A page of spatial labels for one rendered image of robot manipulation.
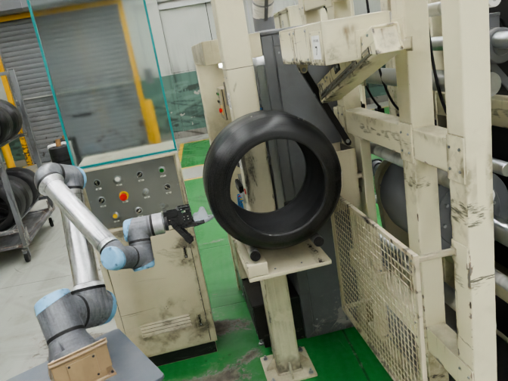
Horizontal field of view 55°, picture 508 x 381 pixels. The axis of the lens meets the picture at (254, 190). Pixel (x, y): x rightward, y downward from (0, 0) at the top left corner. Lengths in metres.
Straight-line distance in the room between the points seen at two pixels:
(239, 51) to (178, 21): 8.88
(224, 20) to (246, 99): 0.36
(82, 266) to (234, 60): 1.13
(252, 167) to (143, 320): 1.18
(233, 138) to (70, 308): 0.94
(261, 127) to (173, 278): 1.26
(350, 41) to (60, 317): 1.49
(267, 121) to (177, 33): 9.25
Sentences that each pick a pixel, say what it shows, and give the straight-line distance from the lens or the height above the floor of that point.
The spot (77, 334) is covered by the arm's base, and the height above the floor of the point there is 0.79.
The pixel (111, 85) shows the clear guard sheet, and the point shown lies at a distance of 2.65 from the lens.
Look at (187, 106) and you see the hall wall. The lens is 11.09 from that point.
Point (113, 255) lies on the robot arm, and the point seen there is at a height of 1.08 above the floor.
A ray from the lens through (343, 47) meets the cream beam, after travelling 1.74.
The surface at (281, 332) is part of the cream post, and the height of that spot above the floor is 0.27.
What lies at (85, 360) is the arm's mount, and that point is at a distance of 2.06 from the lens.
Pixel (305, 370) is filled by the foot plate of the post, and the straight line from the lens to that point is 2.86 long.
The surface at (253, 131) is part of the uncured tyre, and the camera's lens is 1.92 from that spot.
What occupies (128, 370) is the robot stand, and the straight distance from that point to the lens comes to 2.12.
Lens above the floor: 1.75
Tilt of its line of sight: 17 degrees down
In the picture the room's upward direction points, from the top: 10 degrees counter-clockwise
